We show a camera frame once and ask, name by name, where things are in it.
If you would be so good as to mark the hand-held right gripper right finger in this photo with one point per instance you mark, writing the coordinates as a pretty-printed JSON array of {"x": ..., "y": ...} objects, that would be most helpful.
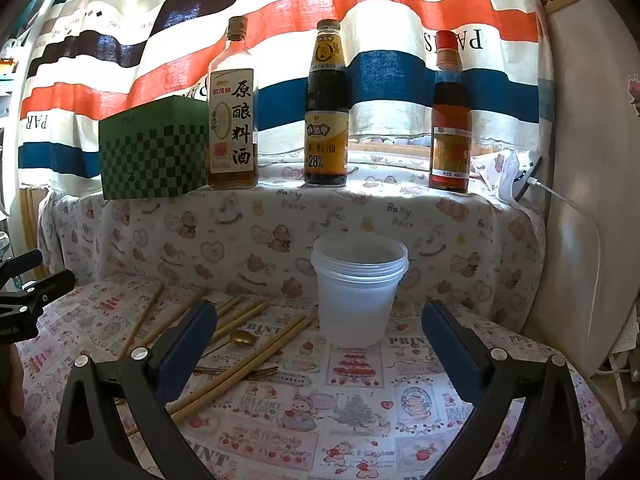
[{"x": 450, "y": 347}]

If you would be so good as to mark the bunch of wooden chopsticks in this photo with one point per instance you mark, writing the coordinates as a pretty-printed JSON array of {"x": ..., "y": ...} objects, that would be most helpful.
[{"x": 250, "y": 311}]

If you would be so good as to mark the pink cartoon sticker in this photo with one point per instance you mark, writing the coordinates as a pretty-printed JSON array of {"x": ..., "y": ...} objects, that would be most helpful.
[{"x": 634, "y": 95}]

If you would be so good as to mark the amber cooking wine bottle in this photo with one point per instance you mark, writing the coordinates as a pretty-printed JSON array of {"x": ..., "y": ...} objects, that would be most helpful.
[{"x": 232, "y": 125}]

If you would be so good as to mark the translucent plastic container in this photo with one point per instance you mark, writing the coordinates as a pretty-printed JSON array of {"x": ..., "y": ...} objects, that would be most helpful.
[{"x": 357, "y": 300}]

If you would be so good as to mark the gold fork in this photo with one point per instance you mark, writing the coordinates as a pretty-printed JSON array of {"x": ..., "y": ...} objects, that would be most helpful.
[{"x": 265, "y": 372}]

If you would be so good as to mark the red cap sauce bottle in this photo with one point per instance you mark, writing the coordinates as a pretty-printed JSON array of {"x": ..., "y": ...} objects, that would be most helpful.
[{"x": 450, "y": 120}]

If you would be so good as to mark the patchwork printed tablecloth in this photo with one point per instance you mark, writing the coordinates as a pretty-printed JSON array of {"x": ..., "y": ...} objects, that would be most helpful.
[{"x": 350, "y": 410}]

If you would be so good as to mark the dark sauce bottle yellow label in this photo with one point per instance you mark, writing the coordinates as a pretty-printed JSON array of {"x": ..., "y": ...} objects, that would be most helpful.
[{"x": 325, "y": 110}]

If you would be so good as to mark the striped curtain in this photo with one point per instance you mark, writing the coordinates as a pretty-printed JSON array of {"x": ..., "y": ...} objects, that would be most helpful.
[{"x": 300, "y": 35}]

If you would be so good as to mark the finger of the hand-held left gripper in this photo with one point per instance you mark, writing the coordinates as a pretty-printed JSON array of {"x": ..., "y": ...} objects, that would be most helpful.
[
  {"x": 27, "y": 259},
  {"x": 50, "y": 285}
]

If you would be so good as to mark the bear printed cloth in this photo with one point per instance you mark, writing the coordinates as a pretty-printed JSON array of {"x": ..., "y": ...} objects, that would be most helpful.
[{"x": 225, "y": 240}]

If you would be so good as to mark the gold spoon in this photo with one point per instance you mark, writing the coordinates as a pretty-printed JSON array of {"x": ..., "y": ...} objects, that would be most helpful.
[{"x": 243, "y": 338}]

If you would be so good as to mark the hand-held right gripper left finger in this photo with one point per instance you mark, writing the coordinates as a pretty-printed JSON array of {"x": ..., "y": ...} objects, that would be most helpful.
[{"x": 187, "y": 347}]

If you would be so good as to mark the green checkered box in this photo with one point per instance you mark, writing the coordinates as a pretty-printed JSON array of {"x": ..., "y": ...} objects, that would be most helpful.
[{"x": 150, "y": 160}]

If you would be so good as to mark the white board panel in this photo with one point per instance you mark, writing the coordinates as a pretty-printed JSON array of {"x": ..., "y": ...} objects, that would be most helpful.
[{"x": 590, "y": 110}]

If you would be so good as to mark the white power strip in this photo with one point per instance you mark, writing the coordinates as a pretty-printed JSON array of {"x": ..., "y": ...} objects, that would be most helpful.
[{"x": 625, "y": 360}]

